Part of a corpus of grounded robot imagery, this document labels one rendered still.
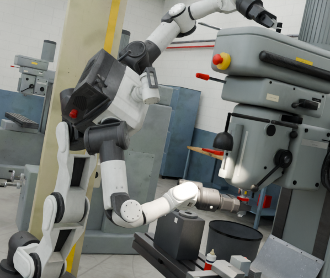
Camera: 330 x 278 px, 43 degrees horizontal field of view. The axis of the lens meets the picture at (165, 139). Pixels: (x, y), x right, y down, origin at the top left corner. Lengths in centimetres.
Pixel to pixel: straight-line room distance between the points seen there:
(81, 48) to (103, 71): 148
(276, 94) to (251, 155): 24
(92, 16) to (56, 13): 753
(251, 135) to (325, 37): 51
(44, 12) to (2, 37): 112
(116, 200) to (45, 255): 73
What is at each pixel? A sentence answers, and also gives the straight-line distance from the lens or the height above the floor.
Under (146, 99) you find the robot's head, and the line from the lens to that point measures 159.
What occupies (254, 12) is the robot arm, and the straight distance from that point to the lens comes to 173.
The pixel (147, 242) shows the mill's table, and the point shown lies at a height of 90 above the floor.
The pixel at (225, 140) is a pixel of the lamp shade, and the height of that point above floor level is 149.
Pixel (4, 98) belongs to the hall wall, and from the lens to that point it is 1037.
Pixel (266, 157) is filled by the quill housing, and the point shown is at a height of 145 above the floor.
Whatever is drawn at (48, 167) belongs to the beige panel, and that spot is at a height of 97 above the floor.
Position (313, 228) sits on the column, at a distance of 195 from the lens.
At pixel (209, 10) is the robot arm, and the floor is 200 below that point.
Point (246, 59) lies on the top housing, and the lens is 148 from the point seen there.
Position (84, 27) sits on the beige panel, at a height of 199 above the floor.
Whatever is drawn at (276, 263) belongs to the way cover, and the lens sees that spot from 203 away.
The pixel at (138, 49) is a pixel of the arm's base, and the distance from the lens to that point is 178.
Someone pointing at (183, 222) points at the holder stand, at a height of 108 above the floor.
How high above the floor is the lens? 157
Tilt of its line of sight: 5 degrees down
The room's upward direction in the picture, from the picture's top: 11 degrees clockwise
